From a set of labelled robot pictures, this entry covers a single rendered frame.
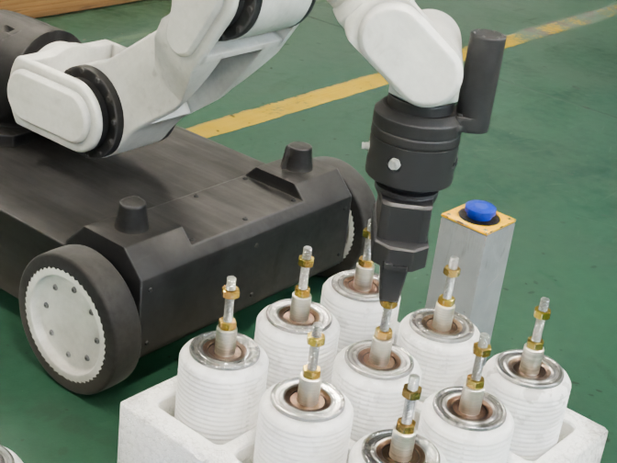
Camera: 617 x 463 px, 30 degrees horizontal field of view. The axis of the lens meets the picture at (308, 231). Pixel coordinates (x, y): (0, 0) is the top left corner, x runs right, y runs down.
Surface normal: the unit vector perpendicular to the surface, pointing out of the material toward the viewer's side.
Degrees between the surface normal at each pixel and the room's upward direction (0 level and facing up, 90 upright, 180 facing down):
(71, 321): 90
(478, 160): 0
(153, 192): 0
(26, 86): 90
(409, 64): 90
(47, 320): 90
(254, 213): 0
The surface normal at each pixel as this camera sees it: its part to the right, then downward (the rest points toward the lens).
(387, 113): -0.47, -0.50
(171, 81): -0.75, 0.53
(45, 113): -0.63, 0.27
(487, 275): 0.75, 0.36
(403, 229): -0.04, 0.43
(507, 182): 0.11, -0.90
